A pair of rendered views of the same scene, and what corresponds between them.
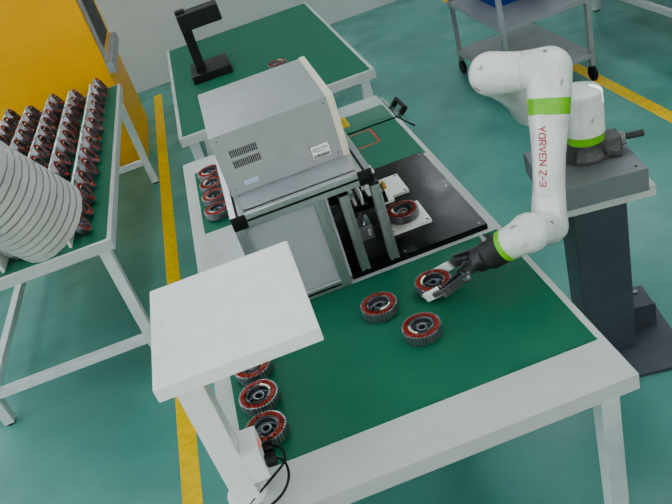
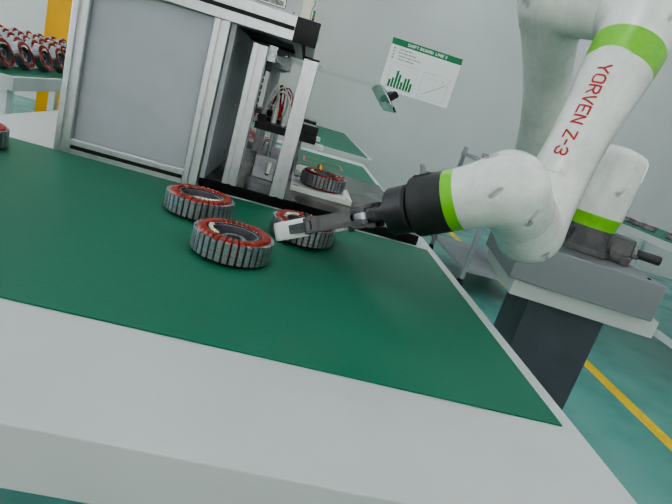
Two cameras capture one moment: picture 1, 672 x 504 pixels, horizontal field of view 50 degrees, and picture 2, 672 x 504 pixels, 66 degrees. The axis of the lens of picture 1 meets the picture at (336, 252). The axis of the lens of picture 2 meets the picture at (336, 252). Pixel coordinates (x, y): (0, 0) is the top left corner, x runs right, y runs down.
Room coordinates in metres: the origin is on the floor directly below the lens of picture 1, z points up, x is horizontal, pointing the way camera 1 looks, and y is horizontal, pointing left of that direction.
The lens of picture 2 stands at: (0.88, -0.25, 0.99)
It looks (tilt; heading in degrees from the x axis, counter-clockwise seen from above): 16 degrees down; 356
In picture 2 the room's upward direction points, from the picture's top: 17 degrees clockwise
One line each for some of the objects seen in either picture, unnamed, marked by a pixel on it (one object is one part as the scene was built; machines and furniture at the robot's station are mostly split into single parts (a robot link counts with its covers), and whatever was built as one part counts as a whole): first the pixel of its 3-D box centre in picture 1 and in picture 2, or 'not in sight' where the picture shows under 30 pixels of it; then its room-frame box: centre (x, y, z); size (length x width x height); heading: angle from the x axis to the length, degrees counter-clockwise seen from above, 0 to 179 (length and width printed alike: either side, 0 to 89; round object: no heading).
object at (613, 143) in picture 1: (603, 143); (606, 244); (2.06, -0.95, 0.86); 0.26 x 0.15 x 0.06; 78
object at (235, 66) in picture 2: (316, 194); (238, 101); (2.25, 0.00, 0.92); 0.66 x 0.01 x 0.30; 4
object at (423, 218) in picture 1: (404, 218); (320, 189); (2.15, -0.26, 0.78); 0.15 x 0.15 x 0.01; 4
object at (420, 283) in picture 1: (433, 283); (302, 228); (1.75, -0.25, 0.77); 0.11 x 0.11 x 0.04
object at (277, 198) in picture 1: (283, 157); (228, 23); (2.25, 0.07, 1.09); 0.68 x 0.44 x 0.05; 4
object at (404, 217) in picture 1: (402, 212); (322, 180); (2.15, -0.26, 0.80); 0.11 x 0.11 x 0.04
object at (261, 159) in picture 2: (363, 227); (265, 165); (2.14, -0.12, 0.80); 0.08 x 0.05 x 0.06; 4
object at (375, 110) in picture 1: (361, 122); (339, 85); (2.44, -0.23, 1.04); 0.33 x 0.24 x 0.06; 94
